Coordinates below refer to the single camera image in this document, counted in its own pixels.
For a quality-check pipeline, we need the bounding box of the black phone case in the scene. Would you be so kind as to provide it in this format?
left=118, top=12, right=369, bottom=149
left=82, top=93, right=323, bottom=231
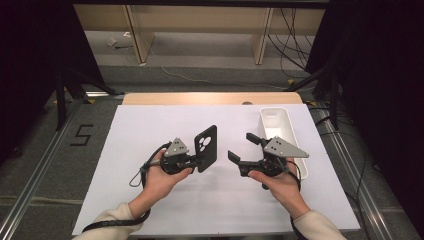
left=194, top=124, right=218, bottom=174

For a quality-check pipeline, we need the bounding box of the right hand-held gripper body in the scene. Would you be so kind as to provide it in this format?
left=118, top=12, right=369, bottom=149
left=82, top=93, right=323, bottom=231
left=238, top=135, right=310, bottom=178

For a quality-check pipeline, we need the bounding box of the white plastic bin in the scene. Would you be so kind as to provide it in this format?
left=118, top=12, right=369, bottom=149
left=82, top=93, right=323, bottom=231
left=258, top=106, right=309, bottom=181

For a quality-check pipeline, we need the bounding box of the dark curtain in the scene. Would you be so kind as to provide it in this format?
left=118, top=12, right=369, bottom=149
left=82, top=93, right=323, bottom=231
left=0, top=0, right=104, bottom=164
left=304, top=0, right=424, bottom=231

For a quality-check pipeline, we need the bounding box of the right hand-held gripper cable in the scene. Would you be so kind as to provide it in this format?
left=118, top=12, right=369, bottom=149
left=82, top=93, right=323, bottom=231
left=285, top=161, right=303, bottom=240

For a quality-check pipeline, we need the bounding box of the aluminium floor rail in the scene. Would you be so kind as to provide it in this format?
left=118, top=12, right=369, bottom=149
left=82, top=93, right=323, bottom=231
left=0, top=96, right=84, bottom=240
left=313, top=103, right=398, bottom=240

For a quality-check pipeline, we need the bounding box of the beige wooden desk frame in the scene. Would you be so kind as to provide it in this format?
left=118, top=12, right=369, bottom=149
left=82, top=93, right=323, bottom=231
left=73, top=4, right=326, bottom=66

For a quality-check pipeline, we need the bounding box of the light wooden table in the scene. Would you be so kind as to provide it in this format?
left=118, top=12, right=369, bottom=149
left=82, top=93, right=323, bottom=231
left=121, top=92, right=304, bottom=106

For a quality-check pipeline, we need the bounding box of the bundle of black cables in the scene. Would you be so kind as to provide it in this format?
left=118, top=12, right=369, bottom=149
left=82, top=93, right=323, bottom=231
left=267, top=8, right=321, bottom=79

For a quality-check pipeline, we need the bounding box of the hand-held gripper cable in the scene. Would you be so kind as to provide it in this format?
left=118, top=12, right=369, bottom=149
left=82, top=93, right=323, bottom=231
left=81, top=141, right=173, bottom=234
left=285, top=161, right=303, bottom=240

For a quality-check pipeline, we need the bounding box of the person's left hand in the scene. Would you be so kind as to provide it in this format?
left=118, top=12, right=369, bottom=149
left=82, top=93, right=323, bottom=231
left=141, top=148, right=194, bottom=205

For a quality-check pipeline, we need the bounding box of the white table sheet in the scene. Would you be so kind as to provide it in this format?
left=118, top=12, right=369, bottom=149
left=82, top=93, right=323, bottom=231
left=72, top=103, right=362, bottom=236

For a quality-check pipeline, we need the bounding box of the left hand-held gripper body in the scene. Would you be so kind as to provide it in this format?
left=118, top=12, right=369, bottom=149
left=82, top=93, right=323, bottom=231
left=159, top=137, right=198, bottom=176

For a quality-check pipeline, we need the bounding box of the person's right hand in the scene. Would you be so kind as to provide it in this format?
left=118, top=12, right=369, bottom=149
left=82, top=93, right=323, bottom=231
left=249, top=159, right=308, bottom=209

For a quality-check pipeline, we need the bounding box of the black metal stand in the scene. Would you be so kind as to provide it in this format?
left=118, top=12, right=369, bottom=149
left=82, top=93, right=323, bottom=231
left=284, top=63, right=341, bottom=131
left=54, top=66, right=125, bottom=132

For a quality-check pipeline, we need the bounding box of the left hand-held gripper cable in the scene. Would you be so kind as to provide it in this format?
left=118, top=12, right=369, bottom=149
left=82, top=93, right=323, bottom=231
left=81, top=141, right=173, bottom=234

